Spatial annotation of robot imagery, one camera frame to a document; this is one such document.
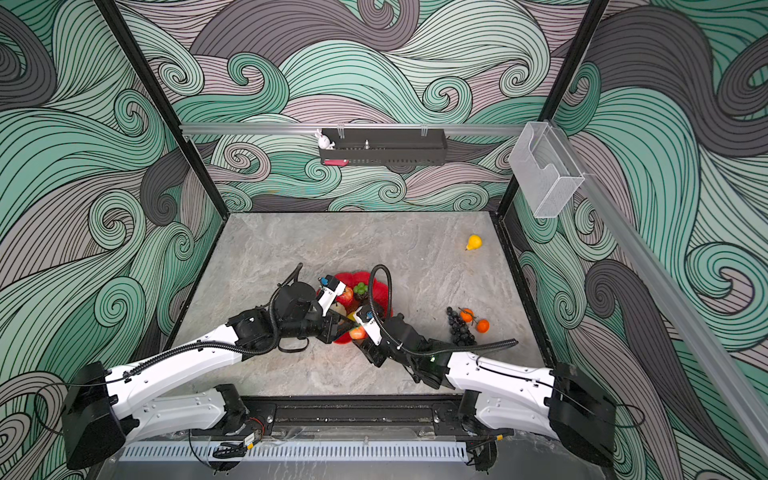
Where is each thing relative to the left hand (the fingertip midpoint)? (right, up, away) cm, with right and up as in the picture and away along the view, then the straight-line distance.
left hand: (354, 323), depth 73 cm
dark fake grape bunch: (+30, -6, +10) cm, 32 cm away
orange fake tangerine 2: (+38, -5, +15) cm, 41 cm away
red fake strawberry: (+1, -3, 0) cm, 3 cm away
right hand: (+2, -4, +4) cm, 6 cm away
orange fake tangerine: (+33, -3, +17) cm, 37 cm away
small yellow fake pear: (+41, +19, +34) cm, 57 cm away
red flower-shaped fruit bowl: (+7, +2, +22) cm, 23 cm away
